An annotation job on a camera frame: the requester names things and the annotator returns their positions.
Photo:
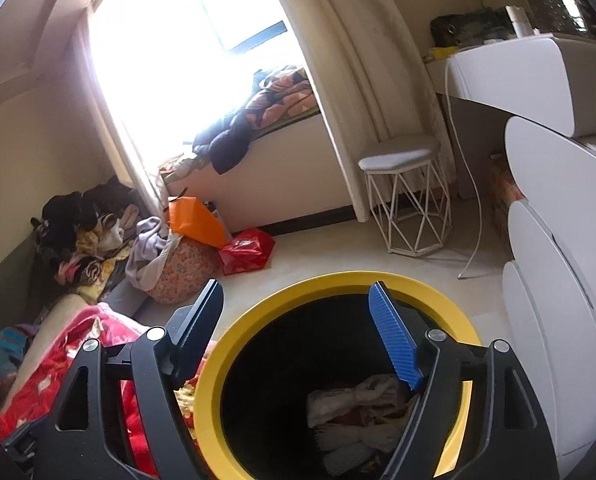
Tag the wide cream curtain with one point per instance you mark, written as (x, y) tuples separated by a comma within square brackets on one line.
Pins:
[(358, 85)]

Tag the cream foam net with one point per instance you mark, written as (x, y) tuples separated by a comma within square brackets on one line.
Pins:
[(348, 395)]

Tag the lavender grey garment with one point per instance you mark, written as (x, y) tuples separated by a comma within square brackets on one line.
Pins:
[(145, 250)]

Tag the floral fabric basket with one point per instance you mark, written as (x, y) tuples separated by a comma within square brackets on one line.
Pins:
[(183, 272)]

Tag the white bottle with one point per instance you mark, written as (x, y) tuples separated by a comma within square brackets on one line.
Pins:
[(517, 21)]

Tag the red plastic bag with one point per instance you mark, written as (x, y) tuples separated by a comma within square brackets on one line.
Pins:
[(245, 252)]

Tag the narrow cream curtain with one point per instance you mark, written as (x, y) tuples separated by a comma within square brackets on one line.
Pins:
[(128, 150)]

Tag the orange bag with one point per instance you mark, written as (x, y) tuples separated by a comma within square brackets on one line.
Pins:
[(195, 220)]

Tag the yellow flat item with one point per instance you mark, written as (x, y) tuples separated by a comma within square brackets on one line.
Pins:
[(443, 52)]

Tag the white tassel cloth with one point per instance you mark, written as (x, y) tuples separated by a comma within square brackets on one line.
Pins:
[(358, 440)]

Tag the black bag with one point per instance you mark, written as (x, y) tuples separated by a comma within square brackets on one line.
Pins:
[(465, 27)]

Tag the pile of clothes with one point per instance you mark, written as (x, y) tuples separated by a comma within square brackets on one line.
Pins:
[(78, 220)]

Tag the red patterned cloth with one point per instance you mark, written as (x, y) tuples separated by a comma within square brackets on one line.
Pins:
[(178, 167)]

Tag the teal striped cloth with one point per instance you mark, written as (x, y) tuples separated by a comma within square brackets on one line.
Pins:
[(0, 360)]

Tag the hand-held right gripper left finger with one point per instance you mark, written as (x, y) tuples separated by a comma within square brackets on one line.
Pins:
[(198, 325)]

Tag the padded headboard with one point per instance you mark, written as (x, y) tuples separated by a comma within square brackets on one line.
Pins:
[(8, 290)]

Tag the red floral blanket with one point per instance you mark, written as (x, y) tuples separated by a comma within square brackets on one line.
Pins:
[(43, 390)]

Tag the white dressing table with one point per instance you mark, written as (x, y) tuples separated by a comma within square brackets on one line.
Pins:
[(518, 75)]

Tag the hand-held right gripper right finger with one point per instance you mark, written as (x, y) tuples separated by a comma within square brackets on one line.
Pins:
[(398, 345)]

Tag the orange patterned quilt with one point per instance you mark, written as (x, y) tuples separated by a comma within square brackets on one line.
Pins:
[(278, 100)]

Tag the window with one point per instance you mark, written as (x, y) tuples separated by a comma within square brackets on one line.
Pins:
[(188, 35)]

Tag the dark cosmetic case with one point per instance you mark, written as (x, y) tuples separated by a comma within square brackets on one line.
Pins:
[(560, 7)]

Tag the yellow-rimmed trash bin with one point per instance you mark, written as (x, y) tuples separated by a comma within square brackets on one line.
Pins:
[(278, 340)]

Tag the beige bed sheet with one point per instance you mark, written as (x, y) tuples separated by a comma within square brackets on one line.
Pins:
[(48, 330)]

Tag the white chest of drawers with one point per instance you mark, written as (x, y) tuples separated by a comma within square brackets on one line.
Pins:
[(568, 260)]

